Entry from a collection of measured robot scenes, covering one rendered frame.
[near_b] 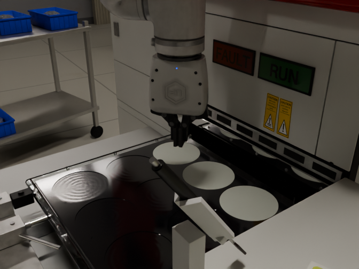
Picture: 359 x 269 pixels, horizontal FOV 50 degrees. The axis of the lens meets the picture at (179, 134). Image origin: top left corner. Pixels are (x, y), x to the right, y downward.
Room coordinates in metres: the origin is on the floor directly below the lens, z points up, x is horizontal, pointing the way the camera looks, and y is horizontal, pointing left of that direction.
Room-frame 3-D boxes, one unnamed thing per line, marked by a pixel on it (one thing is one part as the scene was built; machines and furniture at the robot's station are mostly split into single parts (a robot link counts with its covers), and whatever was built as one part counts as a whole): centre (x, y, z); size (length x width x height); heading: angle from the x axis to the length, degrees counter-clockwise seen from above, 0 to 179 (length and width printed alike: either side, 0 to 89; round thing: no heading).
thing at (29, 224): (0.49, 0.23, 0.89); 0.05 x 0.01 x 0.01; 126
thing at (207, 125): (0.70, -0.13, 0.89); 0.44 x 0.02 x 0.10; 36
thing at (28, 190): (0.56, 0.28, 0.90); 0.04 x 0.02 x 0.03; 126
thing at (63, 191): (0.56, 0.03, 0.90); 0.34 x 0.34 x 0.01; 36
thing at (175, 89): (0.64, 0.00, 1.09); 0.10 x 0.07 x 0.11; 77
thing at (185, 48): (0.64, 0.00, 1.15); 0.09 x 0.08 x 0.03; 77
